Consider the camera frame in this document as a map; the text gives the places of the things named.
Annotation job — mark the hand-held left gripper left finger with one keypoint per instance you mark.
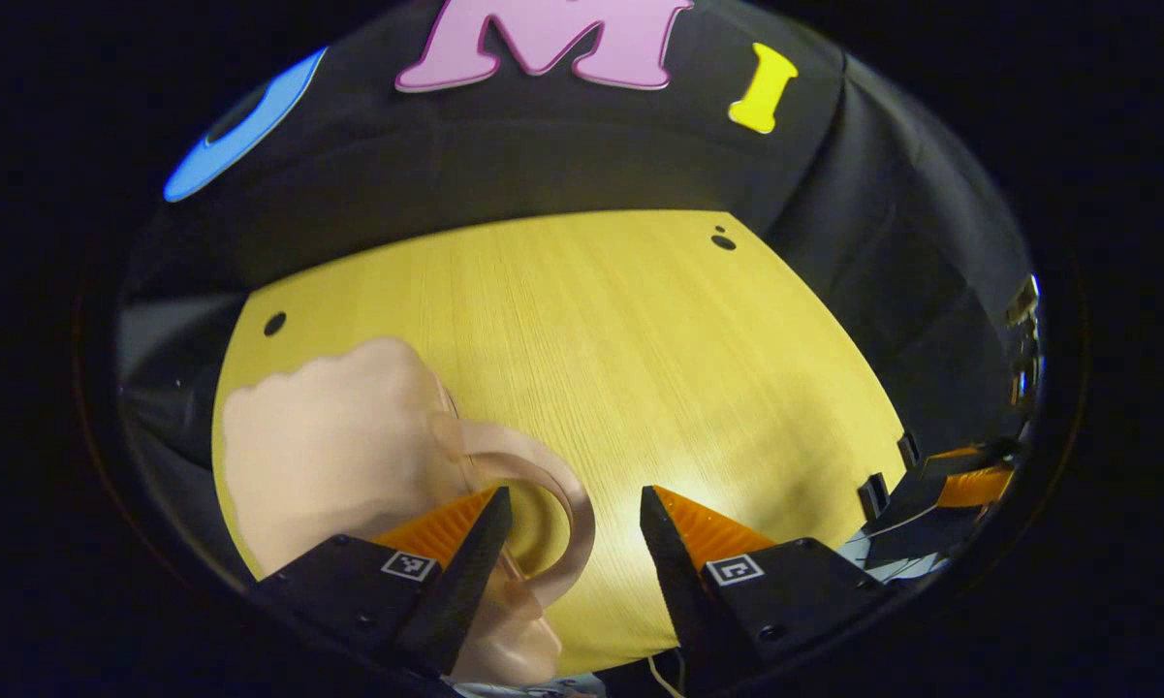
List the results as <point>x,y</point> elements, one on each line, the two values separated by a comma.
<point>465,582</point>

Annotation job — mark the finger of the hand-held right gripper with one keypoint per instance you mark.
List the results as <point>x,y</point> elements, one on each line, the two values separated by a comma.
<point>969,456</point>
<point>969,490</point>

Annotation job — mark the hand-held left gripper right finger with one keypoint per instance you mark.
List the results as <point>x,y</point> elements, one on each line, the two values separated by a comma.
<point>683,582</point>

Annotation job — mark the black backdrop cloth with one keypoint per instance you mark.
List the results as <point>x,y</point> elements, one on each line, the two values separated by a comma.
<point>543,145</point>

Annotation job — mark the black table edge bracket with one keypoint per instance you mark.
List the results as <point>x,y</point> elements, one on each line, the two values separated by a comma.
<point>873,496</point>
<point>908,449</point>

